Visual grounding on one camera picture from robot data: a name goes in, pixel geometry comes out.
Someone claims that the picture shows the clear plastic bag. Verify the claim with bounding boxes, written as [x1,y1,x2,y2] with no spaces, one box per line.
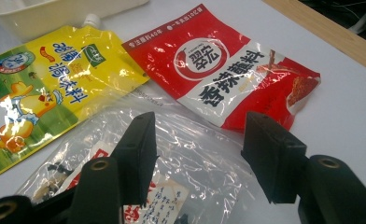
[16,83,301,224]

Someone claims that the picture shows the yellow spout seasoning pouch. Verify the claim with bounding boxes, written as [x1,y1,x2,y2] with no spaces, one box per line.
[0,13,151,181]

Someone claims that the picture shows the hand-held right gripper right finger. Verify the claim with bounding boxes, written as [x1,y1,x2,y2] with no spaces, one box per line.
[240,111,366,224]

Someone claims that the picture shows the red seasoning packet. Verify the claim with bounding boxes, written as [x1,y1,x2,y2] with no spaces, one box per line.
[121,3,322,133]

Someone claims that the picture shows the white plastic basket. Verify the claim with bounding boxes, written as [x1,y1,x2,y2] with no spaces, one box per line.
[0,0,150,43]

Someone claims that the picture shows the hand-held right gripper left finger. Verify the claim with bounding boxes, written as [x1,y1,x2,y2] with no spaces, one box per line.
[68,111,159,224]

